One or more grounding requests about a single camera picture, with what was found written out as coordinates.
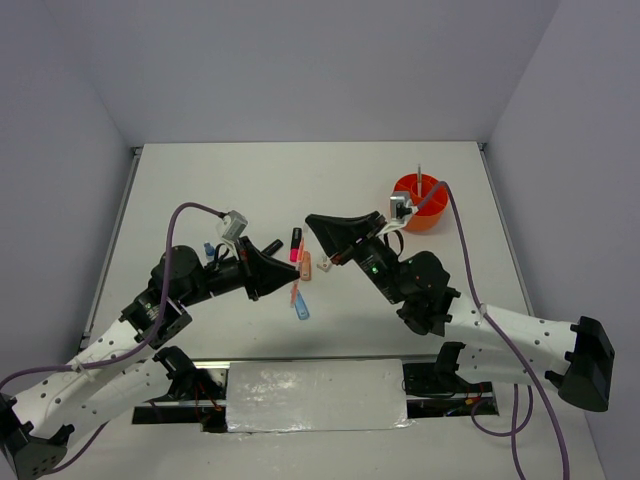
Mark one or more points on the thin orange pen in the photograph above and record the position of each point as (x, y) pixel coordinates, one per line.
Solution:
(293, 293)

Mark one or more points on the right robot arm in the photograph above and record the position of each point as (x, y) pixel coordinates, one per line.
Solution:
(482, 343)

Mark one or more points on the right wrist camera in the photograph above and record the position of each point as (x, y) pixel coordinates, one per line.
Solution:
(402, 210)

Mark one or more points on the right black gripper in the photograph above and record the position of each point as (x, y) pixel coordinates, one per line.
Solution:
(338, 234)

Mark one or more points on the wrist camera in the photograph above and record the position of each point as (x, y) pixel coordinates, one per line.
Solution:
(231, 227)
(402, 210)

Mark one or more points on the small blue-capped bottle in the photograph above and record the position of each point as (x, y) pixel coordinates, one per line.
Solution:
(209, 250)

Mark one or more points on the orange translucent correction tape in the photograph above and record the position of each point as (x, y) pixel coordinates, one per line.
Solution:
(305, 265)

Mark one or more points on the white foil-covered panel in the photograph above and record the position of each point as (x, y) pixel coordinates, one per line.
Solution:
(316, 396)

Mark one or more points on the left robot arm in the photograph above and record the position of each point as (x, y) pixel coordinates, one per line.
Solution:
(131, 362)

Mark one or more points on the small white staples box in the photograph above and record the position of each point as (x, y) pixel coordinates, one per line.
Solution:
(325, 264)

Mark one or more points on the orange round organizer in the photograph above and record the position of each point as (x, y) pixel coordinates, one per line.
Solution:
(429, 215)

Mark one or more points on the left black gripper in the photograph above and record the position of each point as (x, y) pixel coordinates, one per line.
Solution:
(251, 263)

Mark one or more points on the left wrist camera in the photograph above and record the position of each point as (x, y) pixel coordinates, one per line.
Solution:
(231, 227)

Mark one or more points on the pink black highlighter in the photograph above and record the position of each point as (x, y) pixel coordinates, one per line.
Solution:
(296, 245)

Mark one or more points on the orange black highlighter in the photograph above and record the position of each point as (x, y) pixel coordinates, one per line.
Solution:
(273, 247)

